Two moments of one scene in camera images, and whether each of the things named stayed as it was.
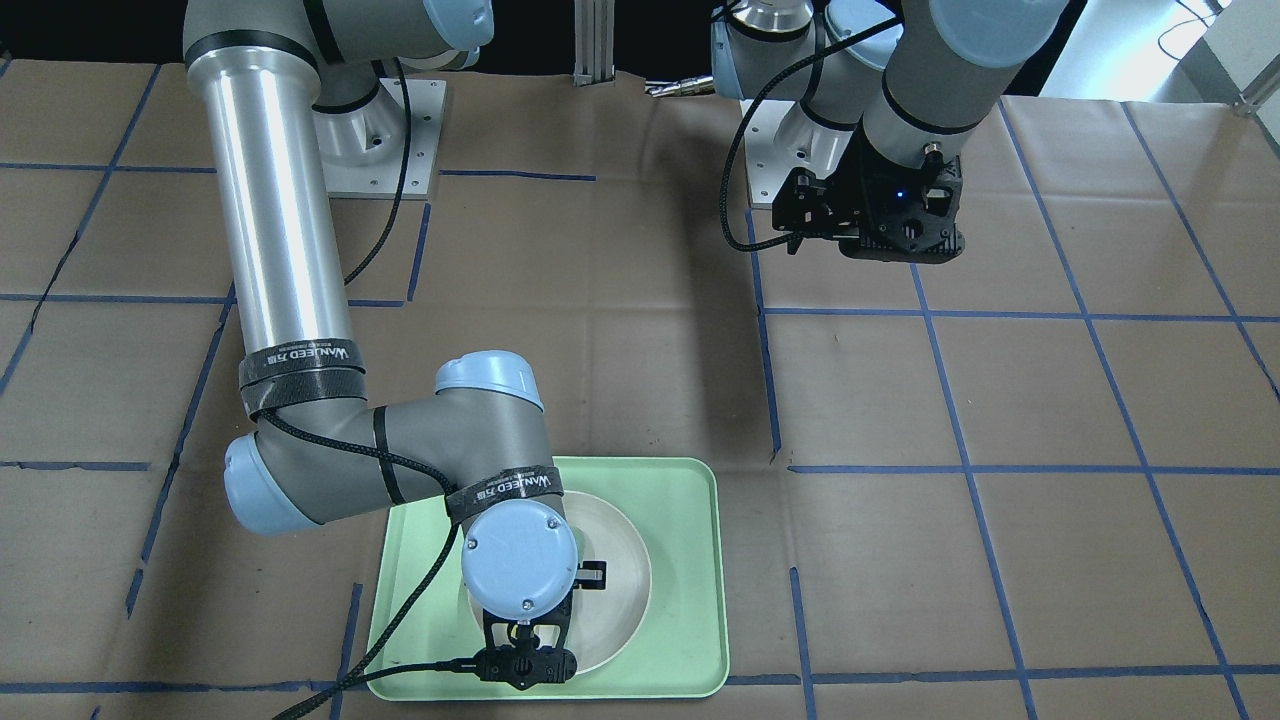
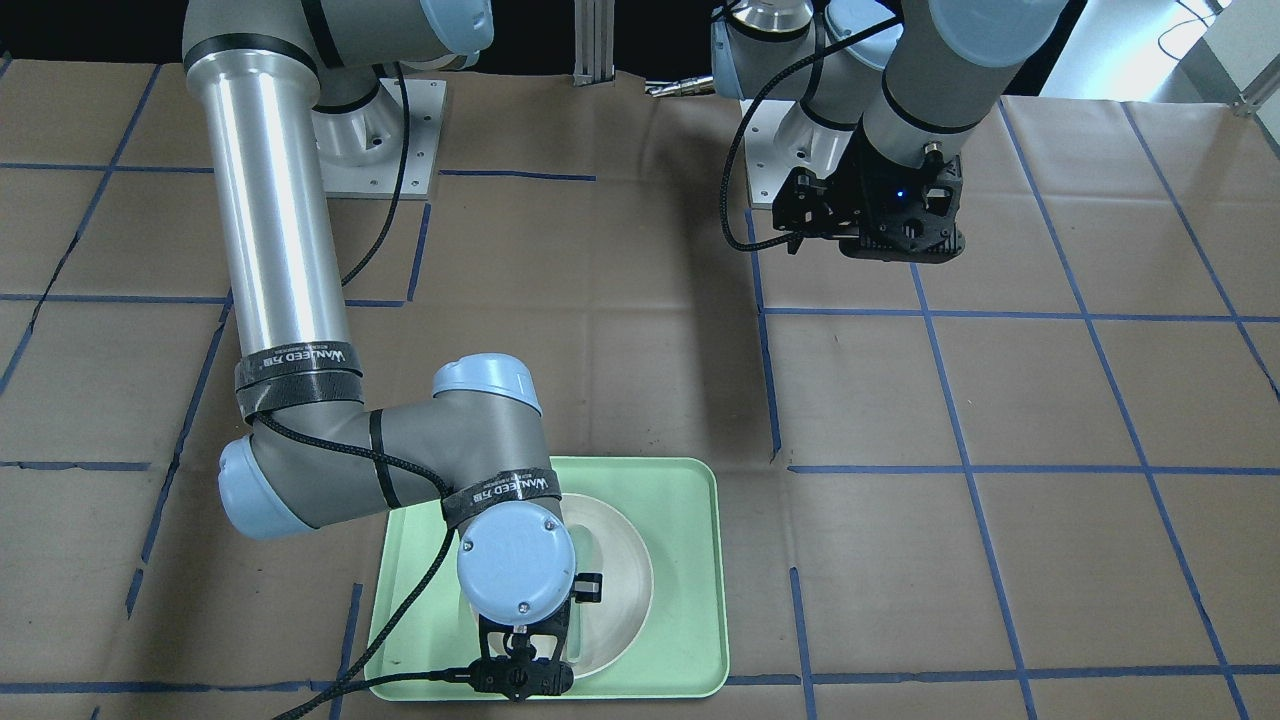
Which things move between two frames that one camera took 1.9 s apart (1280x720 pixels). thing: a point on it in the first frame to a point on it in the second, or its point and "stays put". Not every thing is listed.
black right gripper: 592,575 to 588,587
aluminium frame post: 594,22 stays put
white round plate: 602,624 stays put
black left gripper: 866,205 stays put
